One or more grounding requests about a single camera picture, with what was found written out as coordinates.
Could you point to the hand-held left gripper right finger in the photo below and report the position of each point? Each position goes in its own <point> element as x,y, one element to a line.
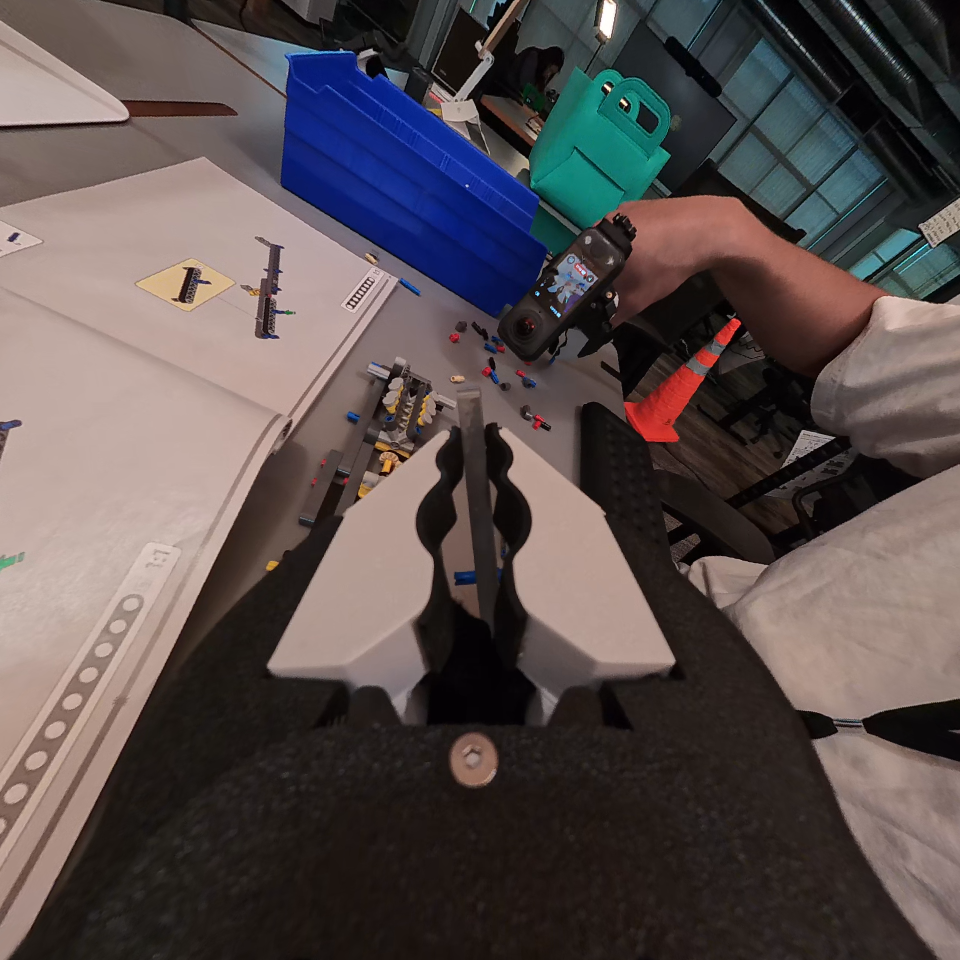
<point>592,592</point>

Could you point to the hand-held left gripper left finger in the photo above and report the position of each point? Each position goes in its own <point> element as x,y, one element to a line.
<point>360,592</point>

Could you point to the blue lego pin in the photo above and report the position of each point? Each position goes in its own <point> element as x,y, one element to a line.
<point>465,577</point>

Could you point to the long dark grey lego beam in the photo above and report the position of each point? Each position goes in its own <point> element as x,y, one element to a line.
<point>476,450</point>

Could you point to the person's right forearm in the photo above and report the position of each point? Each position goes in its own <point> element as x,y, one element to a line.
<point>795,300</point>

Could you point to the scattered small lego pieces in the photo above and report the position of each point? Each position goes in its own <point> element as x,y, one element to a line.
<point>541,424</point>

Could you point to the partly built lego chassis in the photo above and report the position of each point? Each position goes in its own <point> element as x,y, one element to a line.
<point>390,427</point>

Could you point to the person's right hand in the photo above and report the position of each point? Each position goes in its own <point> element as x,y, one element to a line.
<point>675,247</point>

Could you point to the black dimpled mat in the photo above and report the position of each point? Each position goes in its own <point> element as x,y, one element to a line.
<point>622,480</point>

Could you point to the teal felt bag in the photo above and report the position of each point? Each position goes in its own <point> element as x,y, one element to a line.
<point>592,157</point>

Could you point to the orange traffic cone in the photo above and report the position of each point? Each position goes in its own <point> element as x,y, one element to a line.
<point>675,390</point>

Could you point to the blue plastic bin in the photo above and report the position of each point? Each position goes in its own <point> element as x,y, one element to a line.
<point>405,180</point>

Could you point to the white desk stand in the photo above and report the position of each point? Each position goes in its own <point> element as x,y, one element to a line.
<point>469,105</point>

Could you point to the open instruction booklet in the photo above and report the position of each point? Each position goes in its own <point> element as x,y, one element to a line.
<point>112,450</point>

